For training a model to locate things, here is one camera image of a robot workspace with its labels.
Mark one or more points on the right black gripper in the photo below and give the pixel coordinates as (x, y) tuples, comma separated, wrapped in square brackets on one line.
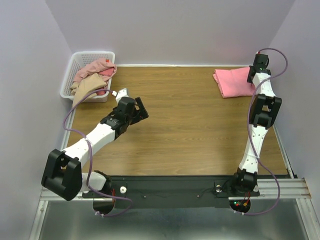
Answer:
[(251, 75)]

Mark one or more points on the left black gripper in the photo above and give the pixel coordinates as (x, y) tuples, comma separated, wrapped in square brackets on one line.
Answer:
[(143, 113)]

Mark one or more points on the bright pink t shirt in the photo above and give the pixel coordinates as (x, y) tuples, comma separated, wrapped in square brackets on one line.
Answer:
[(233, 83)]

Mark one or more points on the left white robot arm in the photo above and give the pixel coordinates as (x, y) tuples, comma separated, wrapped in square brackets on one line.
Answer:
[(63, 173)]

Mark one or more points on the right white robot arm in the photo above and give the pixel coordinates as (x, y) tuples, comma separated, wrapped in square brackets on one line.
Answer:
[(262, 113)]

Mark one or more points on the red t shirt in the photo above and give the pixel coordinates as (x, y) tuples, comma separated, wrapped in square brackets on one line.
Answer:
[(106, 69)]

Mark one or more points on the beige t shirt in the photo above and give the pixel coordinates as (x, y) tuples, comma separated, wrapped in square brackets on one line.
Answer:
[(87, 85)]

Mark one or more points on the dusty pink t shirt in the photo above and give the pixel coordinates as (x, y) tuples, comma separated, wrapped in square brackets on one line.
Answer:
[(88, 70)]

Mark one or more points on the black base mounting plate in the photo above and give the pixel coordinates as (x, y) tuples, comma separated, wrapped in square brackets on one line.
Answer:
[(168, 192)]

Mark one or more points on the white plastic laundry basket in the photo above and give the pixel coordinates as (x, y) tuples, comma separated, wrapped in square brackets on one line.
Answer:
[(77, 61)]

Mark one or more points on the aluminium frame rail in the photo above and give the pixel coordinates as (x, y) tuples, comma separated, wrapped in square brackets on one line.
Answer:
[(293, 188)]

